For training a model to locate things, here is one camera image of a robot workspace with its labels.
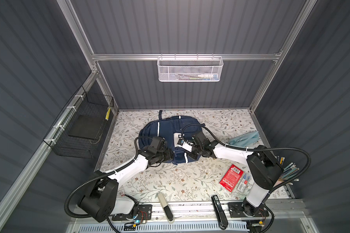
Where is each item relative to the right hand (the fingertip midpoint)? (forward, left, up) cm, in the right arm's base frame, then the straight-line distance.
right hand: (187, 150), depth 91 cm
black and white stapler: (-35, +10, -1) cm, 36 cm away
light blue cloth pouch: (+7, -37, 0) cm, 38 cm away
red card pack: (-16, -26, -6) cm, 31 cm away
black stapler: (-33, -15, -3) cm, 37 cm away
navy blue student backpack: (+18, +14, +1) cm, 23 cm away
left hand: (-4, +9, +2) cm, 10 cm away
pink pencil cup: (-28, -31, +26) cm, 50 cm away
